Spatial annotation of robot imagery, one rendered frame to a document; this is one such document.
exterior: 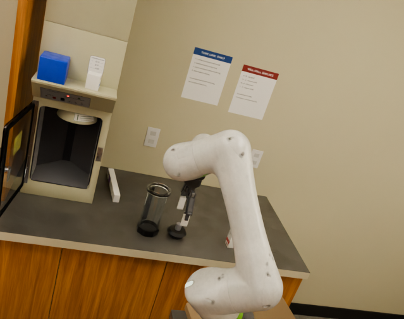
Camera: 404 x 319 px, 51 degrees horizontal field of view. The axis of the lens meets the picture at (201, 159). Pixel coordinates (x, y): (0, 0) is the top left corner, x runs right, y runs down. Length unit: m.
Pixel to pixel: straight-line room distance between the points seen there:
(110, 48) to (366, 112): 1.58
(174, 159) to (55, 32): 0.77
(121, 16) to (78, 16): 0.16
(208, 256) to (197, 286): 0.64
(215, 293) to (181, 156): 0.41
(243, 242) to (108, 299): 0.98
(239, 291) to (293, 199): 1.59
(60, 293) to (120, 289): 0.26
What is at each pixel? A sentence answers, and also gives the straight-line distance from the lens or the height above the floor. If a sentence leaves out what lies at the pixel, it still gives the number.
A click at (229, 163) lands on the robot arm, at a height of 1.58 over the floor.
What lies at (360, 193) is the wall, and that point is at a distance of 2.95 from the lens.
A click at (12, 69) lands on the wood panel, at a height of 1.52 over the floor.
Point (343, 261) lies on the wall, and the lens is 3.25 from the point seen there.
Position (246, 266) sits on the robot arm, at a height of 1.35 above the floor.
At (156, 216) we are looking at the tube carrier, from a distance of 1.86.
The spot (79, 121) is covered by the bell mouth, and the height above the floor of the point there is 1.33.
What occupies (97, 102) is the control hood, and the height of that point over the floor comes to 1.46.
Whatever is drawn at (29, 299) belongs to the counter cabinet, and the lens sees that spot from 2.06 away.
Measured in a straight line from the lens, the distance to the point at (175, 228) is 1.94.
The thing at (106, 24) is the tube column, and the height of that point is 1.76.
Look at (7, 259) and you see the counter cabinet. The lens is 1.93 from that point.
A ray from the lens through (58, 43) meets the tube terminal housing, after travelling 1.78.
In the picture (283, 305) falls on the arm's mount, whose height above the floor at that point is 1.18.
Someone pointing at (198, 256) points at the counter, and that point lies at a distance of 1.89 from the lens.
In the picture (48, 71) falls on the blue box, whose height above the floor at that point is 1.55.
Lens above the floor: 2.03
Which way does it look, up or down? 23 degrees down
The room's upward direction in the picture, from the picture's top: 18 degrees clockwise
